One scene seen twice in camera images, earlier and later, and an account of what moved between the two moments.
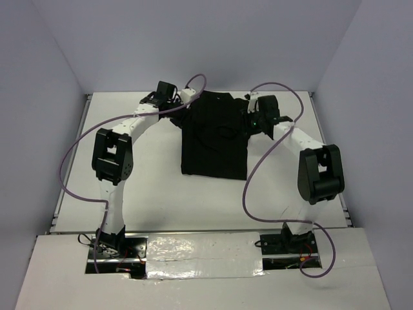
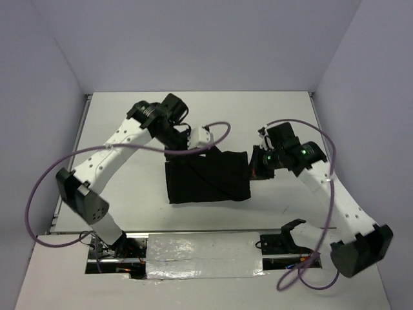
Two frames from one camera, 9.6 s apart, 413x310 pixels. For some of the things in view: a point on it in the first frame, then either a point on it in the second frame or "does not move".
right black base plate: (301, 243) does not move
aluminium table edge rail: (346, 214) does not move
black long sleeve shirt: (215, 136) to (218, 176)
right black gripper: (245, 119) to (256, 171)
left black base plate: (134, 247) does not move
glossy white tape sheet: (204, 255) does not move
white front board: (53, 278) does not move
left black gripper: (185, 113) to (184, 145)
